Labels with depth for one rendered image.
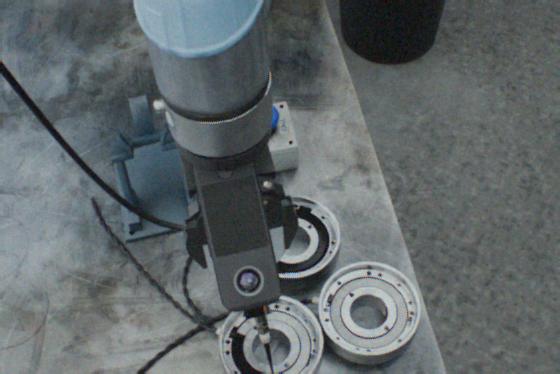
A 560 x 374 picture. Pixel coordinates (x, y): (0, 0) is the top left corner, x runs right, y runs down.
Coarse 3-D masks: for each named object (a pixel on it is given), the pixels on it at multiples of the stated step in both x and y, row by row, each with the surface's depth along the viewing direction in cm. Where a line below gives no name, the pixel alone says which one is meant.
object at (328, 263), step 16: (320, 208) 85; (304, 224) 85; (336, 224) 83; (304, 240) 87; (336, 240) 83; (288, 256) 83; (304, 256) 83; (336, 256) 82; (304, 272) 81; (320, 272) 81; (288, 288) 82
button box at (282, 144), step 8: (280, 104) 92; (280, 112) 92; (288, 112) 92; (280, 120) 91; (288, 120) 91; (272, 128) 90; (280, 128) 90; (288, 128) 90; (272, 136) 90; (280, 136) 90; (288, 136) 90; (272, 144) 89; (280, 144) 89; (288, 144) 89; (296, 144) 89; (272, 152) 89; (280, 152) 89; (288, 152) 89; (296, 152) 90; (280, 160) 90; (288, 160) 91; (296, 160) 91; (280, 168) 92; (288, 168) 92; (296, 168) 92
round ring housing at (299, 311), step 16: (272, 304) 80; (288, 304) 79; (240, 320) 79; (272, 320) 79; (304, 320) 79; (224, 336) 78; (256, 336) 78; (272, 336) 80; (288, 336) 78; (320, 336) 76; (224, 352) 77; (320, 352) 75; (224, 368) 75; (256, 368) 76; (288, 368) 76
